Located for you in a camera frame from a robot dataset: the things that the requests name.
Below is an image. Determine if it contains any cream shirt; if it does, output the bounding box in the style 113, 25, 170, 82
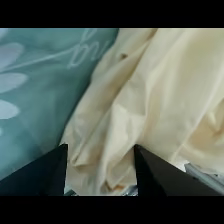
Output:
59, 28, 224, 197

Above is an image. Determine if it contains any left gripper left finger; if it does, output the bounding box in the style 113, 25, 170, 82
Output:
0, 143, 69, 197

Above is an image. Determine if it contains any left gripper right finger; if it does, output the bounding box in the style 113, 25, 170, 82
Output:
133, 143, 224, 197

